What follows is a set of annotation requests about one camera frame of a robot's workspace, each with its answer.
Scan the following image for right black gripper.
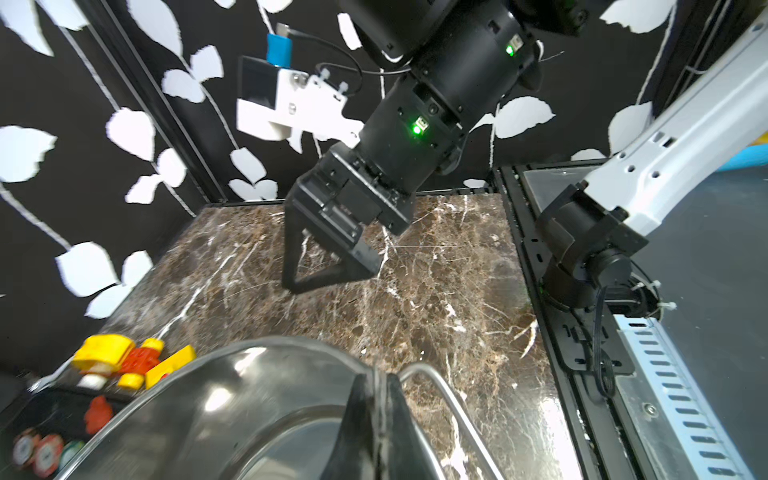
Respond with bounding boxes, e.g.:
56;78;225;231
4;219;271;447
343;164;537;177
282;143;417;294

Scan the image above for stainless steel pot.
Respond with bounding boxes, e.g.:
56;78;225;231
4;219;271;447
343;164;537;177
53;335;505;480

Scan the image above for long metal spoon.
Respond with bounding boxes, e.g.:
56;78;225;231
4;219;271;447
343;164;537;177
320;370;445;480

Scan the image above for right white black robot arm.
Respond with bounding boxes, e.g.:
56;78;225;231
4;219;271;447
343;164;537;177
282;1;767;309

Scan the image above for yellow red toy blocks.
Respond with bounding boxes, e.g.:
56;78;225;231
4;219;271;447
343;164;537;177
71;334;197;391

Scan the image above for black open case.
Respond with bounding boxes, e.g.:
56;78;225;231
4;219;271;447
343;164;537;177
1;386;101;479

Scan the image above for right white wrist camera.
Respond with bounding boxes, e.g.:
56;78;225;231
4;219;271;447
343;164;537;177
236;24;363;151

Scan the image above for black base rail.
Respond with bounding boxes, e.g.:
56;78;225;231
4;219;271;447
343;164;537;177
494;166;657;479

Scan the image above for white perforated cable duct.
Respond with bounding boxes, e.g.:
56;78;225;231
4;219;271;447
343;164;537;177
614;315;754;479

